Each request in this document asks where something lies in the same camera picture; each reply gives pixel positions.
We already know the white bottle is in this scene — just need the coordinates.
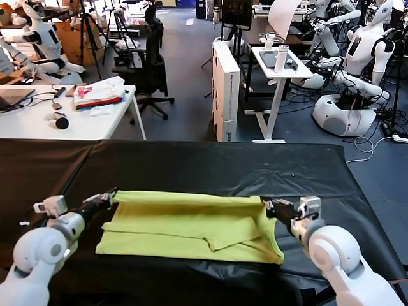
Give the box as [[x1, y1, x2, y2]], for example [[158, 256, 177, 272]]
[[274, 45, 289, 74]]

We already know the small white standing desk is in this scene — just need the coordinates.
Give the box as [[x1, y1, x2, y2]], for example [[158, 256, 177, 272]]
[[244, 47, 315, 145]]

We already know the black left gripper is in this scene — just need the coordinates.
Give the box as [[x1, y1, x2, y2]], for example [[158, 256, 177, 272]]
[[70, 187, 119, 222]]

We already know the stack of folded clothes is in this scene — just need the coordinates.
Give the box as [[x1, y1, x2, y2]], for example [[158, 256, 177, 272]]
[[73, 75, 128, 112]]

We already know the white curved paper sheet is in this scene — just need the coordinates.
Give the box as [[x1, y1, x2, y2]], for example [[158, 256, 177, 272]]
[[268, 0, 302, 41]]

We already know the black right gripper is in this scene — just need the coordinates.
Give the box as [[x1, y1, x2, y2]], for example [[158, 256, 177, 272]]
[[259, 195, 302, 226]]

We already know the white floor cable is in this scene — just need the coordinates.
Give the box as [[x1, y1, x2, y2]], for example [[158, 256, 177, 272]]
[[346, 136, 398, 165]]

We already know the tall white carton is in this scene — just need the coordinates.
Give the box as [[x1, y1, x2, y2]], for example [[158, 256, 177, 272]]
[[212, 41, 242, 143]]

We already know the long white desk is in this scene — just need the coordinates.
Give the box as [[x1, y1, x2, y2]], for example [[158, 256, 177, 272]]
[[0, 83, 147, 141]]

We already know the dark tablet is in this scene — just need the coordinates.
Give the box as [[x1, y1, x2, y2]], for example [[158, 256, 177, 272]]
[[259, 50, 300, 71]]

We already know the black monitor on stand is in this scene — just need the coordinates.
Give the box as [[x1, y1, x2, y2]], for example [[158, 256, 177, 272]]
[[219, 0, 255, 93]]

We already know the grey laptop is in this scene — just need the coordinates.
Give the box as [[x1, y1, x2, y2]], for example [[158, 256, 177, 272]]
[[0, 87, 36, 112]]

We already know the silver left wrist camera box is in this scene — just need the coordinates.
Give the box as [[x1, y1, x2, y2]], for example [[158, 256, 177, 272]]
[[33, 194, 69, 220]]

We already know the matte dark table cover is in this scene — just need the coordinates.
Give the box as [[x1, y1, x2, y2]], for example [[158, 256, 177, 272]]
[[0, 137, 100, 245]]

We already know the black camera tripod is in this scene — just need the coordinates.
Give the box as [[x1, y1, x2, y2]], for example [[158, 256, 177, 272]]
[[105, 8, 141, 60], [71, 0, 112, 81]]

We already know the brown cardboard box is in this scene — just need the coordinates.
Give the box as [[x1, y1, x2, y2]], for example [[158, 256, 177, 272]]
[[56, 20, 106, 67]]

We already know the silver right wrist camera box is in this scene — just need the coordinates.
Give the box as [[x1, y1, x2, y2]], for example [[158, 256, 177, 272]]
[[298, 195, 322, 221]]

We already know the yellow-green t-shirt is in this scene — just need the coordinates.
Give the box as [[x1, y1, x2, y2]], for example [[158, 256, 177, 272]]
[[95, 190, 285, 265]]

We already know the black foam ball controller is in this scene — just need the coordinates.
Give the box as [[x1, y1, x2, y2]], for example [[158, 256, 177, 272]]
[[44, 112, 70, 131]]

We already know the black office chair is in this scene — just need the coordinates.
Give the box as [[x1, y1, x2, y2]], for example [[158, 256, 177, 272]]
[[112, 1, 175, 122]]

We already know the white humanoid robot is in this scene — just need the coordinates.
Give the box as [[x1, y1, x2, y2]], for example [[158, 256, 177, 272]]
[[305, 0, 363, 59], [0, 0, 87, 85]]

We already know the black light stand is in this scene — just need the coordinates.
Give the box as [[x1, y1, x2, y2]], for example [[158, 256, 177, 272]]
[[381, 28, 408, 136]]

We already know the white plastic packet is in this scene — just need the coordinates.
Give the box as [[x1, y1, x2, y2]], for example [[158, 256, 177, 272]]
[[88, 106, 112, 117]]

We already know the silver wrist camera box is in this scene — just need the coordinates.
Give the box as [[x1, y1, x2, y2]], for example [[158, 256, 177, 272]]
[[33, 194, 69, 220], [298, 195, 322, 221]]

